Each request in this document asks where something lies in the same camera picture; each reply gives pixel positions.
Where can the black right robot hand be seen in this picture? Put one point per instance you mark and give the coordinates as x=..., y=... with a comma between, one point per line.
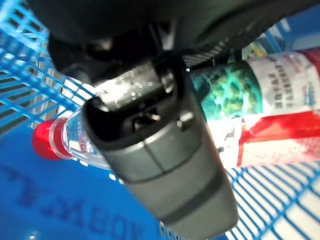
x=162, y=155

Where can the clear water bottle red label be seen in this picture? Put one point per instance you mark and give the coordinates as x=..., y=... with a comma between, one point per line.
x=275, y=140

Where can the blue plastic shopping basket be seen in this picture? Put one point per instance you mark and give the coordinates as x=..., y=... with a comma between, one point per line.
x=50, y=190

